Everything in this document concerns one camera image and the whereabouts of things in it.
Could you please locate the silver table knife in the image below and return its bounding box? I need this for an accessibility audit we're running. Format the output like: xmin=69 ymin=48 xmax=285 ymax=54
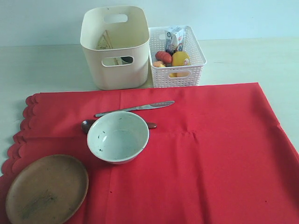
xmin=94 ymin=100 xmax=175 ymax=118

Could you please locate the white ceramic bowl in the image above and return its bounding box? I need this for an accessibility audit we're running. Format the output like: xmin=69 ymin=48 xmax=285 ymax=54
xmin=87 ymin=112 xmax=150 ymax=165

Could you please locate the yellow cheese wedge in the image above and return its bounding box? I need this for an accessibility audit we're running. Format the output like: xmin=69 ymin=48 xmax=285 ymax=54
xmin=159 ymin=64 xmax=179 ymax=78

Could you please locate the fried chicken nugget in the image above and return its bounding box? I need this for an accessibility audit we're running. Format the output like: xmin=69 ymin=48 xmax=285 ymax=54
xmin=153 ymin=61 xmax=165 ymax=68

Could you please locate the red sausage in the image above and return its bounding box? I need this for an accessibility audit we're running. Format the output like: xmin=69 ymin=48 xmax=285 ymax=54
xmin=155 ymin=51 xmax=172 ymax=64

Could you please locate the stainless steel cup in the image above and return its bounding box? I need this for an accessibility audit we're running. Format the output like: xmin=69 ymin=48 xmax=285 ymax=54
xmin=121 ymin=56 xmax=133 ymax=64

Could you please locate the yellow lemon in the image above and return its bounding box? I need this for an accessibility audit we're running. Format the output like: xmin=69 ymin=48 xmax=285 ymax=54
xmin=171 ymin=51 xmax=191 ymax=67

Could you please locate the dark wooden spoon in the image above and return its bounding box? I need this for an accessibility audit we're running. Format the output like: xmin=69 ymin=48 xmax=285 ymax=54
xmin=80 ymin=119 xmax=157 ymax=134

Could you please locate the small milk carton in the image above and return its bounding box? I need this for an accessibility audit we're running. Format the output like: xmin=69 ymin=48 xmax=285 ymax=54
xmin=164 ymin=26 xmax=185 ymax=55

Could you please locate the brown wooden plate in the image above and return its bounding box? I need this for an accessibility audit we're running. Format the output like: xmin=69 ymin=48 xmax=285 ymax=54
xmin=5 ymin=154 xmax=89 ymax=224

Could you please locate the white woven plastic basket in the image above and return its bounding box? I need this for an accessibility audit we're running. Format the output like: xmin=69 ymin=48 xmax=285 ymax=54
xmin=149 ymin=26 xmax=206 ymax=88

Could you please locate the large cream plastic bin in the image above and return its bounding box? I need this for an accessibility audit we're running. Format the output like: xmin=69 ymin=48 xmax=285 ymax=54
xmin=80 ymin=6 xmax=150 ymax=90

